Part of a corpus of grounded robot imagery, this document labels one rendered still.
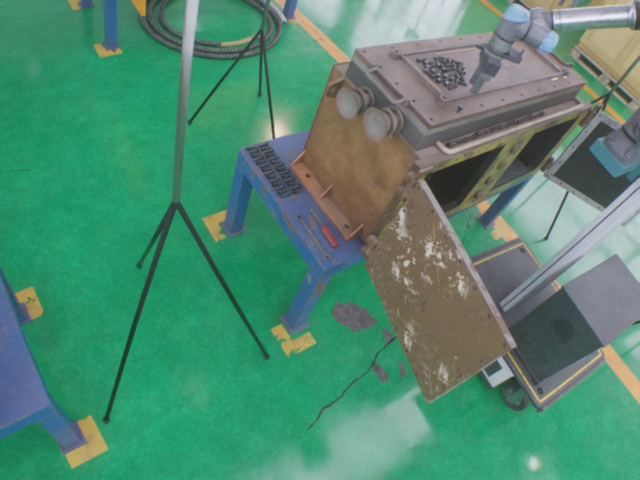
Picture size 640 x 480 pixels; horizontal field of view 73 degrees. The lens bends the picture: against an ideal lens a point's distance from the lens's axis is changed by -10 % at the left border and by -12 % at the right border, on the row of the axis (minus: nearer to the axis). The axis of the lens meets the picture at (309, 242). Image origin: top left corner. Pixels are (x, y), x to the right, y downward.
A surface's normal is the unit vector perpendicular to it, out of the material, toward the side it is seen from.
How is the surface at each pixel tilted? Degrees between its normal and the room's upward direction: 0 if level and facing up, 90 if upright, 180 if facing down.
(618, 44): 90
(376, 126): 90
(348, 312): 0
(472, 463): 0
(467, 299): 90
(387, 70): 0
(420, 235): 90
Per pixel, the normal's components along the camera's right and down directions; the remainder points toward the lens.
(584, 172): -0.42, 0.67
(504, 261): 0.25, -0.55
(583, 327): -0.86, 0.25
